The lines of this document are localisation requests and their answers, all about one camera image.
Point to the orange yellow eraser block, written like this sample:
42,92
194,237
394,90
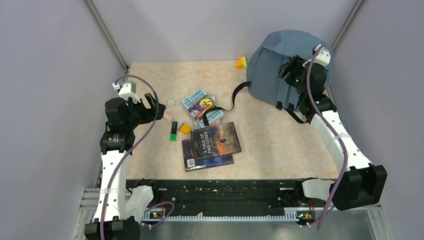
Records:
185,128

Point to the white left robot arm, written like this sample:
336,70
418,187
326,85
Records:
117,217

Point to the dark book underneath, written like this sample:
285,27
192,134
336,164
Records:
192,164

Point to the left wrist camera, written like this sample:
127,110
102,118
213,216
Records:
127,91

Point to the pink eraser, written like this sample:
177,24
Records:
167,117

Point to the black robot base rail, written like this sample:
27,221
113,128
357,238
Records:
227,198

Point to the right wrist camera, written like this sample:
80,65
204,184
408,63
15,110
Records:
322,55

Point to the colourful Treehouse book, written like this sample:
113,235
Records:
197,103

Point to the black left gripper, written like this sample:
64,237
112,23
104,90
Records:
149,113

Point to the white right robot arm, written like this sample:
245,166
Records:
360,182

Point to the Tale of Two Cities book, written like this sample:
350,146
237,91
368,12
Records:
215,141

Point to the green highlighter pen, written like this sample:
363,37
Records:
173,132

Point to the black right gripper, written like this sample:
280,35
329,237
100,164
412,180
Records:
295,64

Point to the colourful sticky note stack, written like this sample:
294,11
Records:
242,63

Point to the blue student backpack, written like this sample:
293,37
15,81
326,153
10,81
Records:
263,83

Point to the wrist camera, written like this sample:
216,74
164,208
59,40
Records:
322,55
127,91

